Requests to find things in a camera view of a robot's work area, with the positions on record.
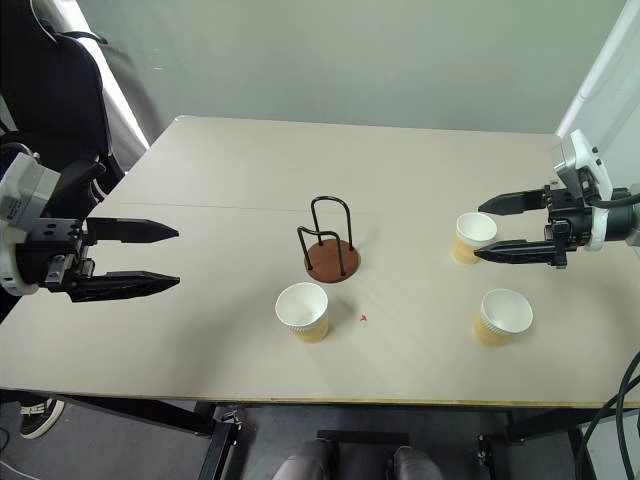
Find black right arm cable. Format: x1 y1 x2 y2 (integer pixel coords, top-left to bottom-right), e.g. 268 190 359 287
584 187 640 209

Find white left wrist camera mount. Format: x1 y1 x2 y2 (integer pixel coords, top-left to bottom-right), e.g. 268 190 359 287
0 151 62 297

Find dark rounded right foot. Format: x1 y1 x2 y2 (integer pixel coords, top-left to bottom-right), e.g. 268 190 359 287
388 445 432 480

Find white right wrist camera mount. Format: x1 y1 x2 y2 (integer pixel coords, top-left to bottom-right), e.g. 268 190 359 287
551 128 615 252

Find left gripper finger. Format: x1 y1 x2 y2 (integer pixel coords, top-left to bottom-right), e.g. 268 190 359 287
69 270 182 304
86 217 180 247

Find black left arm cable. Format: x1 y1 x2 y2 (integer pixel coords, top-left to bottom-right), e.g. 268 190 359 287
0 141 32 162

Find black and white sneaker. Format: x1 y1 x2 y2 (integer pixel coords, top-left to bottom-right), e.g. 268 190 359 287
18 396 67 441

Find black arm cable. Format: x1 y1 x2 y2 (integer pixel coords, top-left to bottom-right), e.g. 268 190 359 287
0 141 32 162
584 187 640 209

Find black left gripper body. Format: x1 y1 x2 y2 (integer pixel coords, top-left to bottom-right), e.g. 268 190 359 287
16 216 96 302

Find black floor platform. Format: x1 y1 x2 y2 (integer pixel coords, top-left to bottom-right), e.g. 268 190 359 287
316 428 412 454

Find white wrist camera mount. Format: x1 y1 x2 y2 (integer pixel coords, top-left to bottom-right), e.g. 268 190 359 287
551 128 615 252
0 151 62 297

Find wire cup holder brown base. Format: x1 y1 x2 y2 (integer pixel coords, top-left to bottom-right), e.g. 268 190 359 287
296 195 362 285

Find black office chair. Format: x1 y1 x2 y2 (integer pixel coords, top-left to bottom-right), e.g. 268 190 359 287
0 0 127 221

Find white partition panel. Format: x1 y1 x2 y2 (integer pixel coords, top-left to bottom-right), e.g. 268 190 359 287
553 0 640 154

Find black hanging cables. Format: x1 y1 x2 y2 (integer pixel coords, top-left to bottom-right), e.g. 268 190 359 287
581 349 640 480

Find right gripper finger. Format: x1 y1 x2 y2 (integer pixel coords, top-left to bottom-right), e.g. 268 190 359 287
472 239 557 266
477 188 548 218

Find brown paper cup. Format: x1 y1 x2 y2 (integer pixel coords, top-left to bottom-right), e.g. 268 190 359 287
471 287 535 349
450 211 499 267
274 281 331 345

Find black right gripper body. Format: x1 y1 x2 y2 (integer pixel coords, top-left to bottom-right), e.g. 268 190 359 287
542 184 600 270

